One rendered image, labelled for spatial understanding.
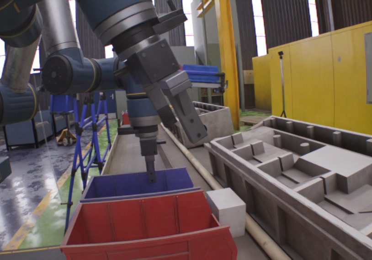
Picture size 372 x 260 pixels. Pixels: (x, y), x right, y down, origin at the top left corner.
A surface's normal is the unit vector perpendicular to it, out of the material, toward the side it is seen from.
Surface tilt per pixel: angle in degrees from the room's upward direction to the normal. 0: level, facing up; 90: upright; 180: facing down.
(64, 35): 80
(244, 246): 0
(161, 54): 93
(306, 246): 100
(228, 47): 90
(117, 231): 88
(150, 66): 93
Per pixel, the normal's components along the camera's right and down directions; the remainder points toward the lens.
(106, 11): -0.15, 0.39
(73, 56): 0.69, -0.15
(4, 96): 0.89, -0.36
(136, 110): -0.37, 0.16
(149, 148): 0.16, 0.13
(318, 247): -0.96, 0.26
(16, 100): 0.96, -0.08
